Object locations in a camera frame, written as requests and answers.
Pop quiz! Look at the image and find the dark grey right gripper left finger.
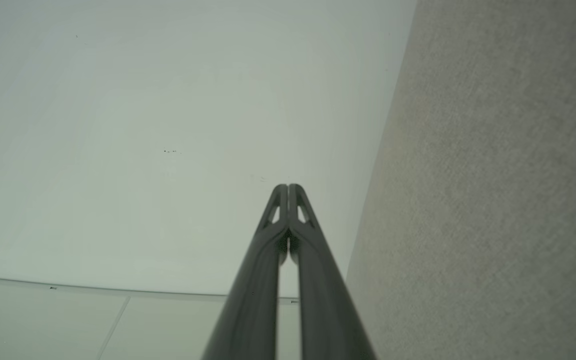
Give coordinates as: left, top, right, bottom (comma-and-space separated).
202, 184, 289, 360

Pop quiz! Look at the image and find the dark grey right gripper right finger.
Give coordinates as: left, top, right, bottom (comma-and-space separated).
288, 183, 378, 360

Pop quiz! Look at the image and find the grey fabric sofa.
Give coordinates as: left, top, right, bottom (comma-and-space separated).
345, 0, 576, 360

